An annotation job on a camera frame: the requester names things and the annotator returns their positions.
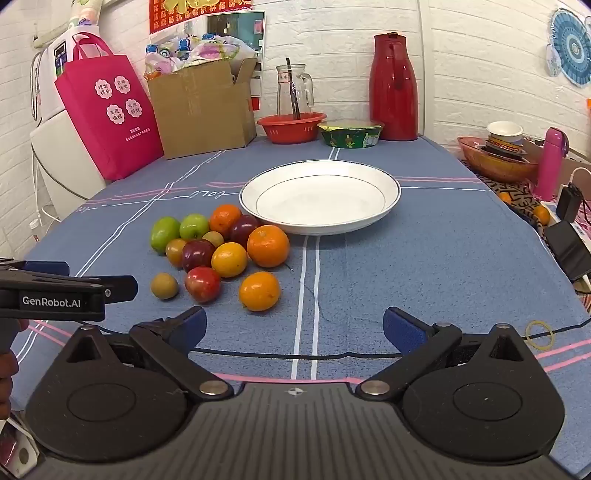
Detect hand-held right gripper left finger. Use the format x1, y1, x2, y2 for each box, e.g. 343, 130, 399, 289
60, 305, 234, 401

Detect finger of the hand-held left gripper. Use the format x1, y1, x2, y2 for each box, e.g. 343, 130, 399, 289
0, 259, 71, 278
67, 275, 139, 304

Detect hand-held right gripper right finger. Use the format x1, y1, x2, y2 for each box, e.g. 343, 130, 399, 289
355, 306, 539, 401

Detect red apple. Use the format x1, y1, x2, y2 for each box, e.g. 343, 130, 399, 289
185, 266, 222, 304

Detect small red orange fruit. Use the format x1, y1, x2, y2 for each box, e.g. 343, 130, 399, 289
165, 238, 188, 269

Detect dark red plum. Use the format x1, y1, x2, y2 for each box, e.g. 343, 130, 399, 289
181, 239, 217, 273
229, 215, 260, 247

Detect green mango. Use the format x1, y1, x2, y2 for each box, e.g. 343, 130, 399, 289
150, 217, 182, 256
179, 213, 211, 241

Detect yellow orange mandarin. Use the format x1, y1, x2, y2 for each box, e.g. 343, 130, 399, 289
211, 242, 249, 278

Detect white plate with blue rim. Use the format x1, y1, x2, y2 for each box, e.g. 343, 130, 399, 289
239, 160, 402, 236

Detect person's left hand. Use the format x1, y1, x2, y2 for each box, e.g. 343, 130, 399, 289
0, 318, 31, 421

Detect blue striped tablecloth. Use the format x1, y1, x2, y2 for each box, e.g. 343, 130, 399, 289
9, 134, 591, 464

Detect white appliance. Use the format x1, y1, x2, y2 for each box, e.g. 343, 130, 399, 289
29, 113, 107, 220

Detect yellow rubber band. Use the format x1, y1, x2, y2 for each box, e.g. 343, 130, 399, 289
525, 320, 556, 348

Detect white plastic object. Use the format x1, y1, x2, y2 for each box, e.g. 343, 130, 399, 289
0, 413, 40, 478

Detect pink box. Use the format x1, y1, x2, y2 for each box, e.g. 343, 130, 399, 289
54, 32, 164, 182

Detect brown black patterned cloth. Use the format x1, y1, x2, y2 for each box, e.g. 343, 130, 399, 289
496, 181, 555, 232

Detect black flat device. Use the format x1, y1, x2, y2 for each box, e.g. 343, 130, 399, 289
545, 220, 591, 282

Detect pink patterned cloth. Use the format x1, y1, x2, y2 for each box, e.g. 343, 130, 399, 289
573, 277, 591, 319

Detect amber glass bowl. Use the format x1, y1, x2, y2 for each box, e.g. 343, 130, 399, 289
457, 136, 541, 182

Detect white water purifier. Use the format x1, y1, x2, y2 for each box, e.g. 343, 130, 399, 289
32, 28, 93, 121

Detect green foil bowl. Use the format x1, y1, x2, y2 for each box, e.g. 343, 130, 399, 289
318, 119, 385, 149

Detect black charger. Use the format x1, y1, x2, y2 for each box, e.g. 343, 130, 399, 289
555, 182, 583, 223

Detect dark patterned dish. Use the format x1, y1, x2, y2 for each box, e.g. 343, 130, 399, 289
484, 141, 528, 160

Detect red plastic basket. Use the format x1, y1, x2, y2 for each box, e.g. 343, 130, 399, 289
257, 112, 328, 144

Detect white cup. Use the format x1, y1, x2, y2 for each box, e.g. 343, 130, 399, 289
486, 121, 524, 145

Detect pink bottle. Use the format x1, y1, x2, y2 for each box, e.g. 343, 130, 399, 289
534, 127, 570, 202

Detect red thermos jug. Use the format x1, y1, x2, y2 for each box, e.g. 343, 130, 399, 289
368, 32, 420, 141

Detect glass pitcher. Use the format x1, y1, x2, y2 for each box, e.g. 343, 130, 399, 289
276, 64, 315, 120

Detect black stick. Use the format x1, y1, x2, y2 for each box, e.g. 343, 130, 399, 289
285, 57, 302, 120

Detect floral rolled cloth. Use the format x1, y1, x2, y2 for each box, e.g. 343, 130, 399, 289
68, 0, 112, 26

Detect small blue paper fan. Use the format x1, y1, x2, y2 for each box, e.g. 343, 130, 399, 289
545, 44, 563, 78

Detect large blue paper fan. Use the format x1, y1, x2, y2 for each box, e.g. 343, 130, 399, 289
549, 7, 591, 88

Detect thin black cable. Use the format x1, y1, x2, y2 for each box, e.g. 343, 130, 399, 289
189, 318, 591, 360

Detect white cable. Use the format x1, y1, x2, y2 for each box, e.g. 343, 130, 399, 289
561, 165, 591, 188

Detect red wall poster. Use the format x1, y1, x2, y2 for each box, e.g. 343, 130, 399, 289
149, 0, 256, 35

